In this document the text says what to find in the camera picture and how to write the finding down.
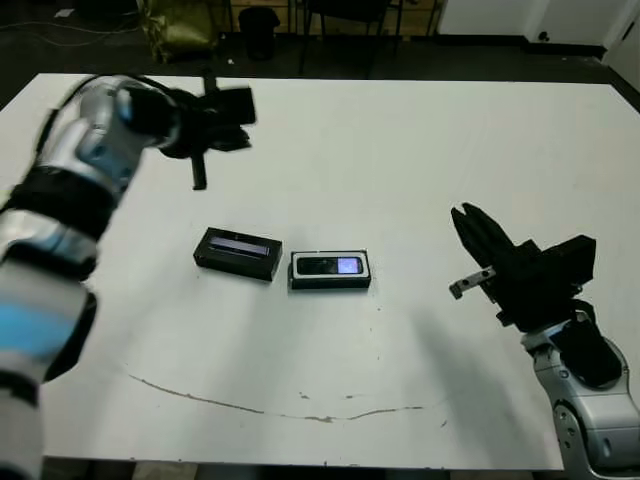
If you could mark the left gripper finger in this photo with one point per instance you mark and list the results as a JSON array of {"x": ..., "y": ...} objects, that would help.
[
  {"x": 231, "y": 134},
  {"x": 231, "y": 145}
]

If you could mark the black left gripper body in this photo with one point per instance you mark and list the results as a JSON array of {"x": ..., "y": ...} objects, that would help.
[{"x": 192, "y": 135}]

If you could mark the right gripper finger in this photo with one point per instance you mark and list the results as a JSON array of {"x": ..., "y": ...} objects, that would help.
[
  {"x": 487, "y": 235},
  {"x": 472, "y": 247}
]

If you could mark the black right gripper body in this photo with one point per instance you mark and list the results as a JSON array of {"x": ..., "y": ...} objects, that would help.
[{"x": 520, "y": 295}]

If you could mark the black box lid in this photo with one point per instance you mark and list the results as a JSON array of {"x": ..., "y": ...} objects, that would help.
[{"x": 235, "y": 260}]

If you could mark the small black phone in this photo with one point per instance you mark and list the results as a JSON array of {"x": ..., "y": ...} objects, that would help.
[{"x": 320, "y": 266}]

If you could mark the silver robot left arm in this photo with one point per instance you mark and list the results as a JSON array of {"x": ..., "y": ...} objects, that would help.
[{"x": 55, "y": 210}]

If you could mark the black box white insert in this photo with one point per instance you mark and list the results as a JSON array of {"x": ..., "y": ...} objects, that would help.
[{"x": 330, "y": 284}]

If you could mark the yellow-green sack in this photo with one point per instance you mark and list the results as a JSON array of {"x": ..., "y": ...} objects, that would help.
[{"x": 180, "y": 32}]

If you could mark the black waste bin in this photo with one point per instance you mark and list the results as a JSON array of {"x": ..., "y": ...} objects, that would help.
[{"x": 258, "y": 32}]

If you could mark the black office chair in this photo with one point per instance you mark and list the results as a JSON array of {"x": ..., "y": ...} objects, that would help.
[{"x": 345, "y": 12}]

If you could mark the white paper sheet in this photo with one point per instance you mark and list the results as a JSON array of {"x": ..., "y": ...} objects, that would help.
[{"x": 64, "y": 13}]

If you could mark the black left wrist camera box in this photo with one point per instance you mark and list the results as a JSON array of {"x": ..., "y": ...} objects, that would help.
[{"x": 237, "y": 105}]

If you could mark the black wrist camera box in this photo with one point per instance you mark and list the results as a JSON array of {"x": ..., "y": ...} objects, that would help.
[
  {"x": 237, "y": 105},
  {"x": 570, "y": 265}
]

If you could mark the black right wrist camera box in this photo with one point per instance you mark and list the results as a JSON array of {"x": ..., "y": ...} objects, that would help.
[{"x": 570, "y": 265}]

